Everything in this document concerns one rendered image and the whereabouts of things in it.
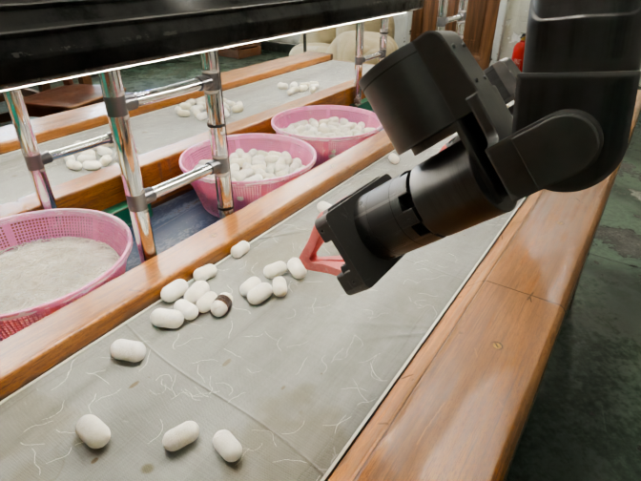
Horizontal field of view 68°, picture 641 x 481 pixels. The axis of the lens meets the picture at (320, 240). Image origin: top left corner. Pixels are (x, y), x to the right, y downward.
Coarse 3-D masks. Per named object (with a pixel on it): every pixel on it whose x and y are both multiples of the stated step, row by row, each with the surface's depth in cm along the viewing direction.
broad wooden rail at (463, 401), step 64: (576, 192) 80; (512, 256) 63; (576, 256) 63; (448, 320) 54; (512, 320) 52; (448, 384) 44; (512, 384) 44; (384, 448) 39; (448, 448) 39; (512, 448) 39
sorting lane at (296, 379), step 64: (256, 256) 68; (320, 256) 68; (448, 256) 68; (128, 320) 56; (192, 320) 56; (256, 320) 56; (320, 320) 56; (384, 320) 56; (64, 384) 48; (128, 384) 48; (192, 384) 48; (256, 384) 48; (320, 384) 48; (384, 384) 48; (0, 448) 41; (64, 448) 41; (128, 448) 41; (192, 448) 41; (256, 448) 41; (320, 448) 41
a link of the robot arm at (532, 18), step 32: (544, 0) 25; (576, 0) 24; (608, 0) 23; (640, 0) 23; (544, 32) 25; (576, 32) 24; (608, 32) 24; (640, 32) 23; (544, 64) 26; (576, 64) 25; (608, 64) 24; (640, 64) 24; (544, 96) 26; (576, 96) 25; (608, 96) 24; (512, 128) 27; (608, 128) 25; (608, 160) 25
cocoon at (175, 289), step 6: (174, 282) 59; (180, 282) 59; (186, 282) 60; (162, 288) 58; (168, 288) 58; (174, 288) 58; (180, 288) 59; (186, 288) 59; (162, 294) 58; (168, 294) 58; (174, 294) 58; (180, 294) 59; (168, 300) 58; (174, 300) 58
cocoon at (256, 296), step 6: (264, 282) 59; (258, 288) 58; (264, 288) 58; (270, 288) 59; (252, 294) 57; (258, 294) 57; (264, 294) 58; (270, 294) 59; (252, 300) 57; (258, 300) 57; (264, 300) 58
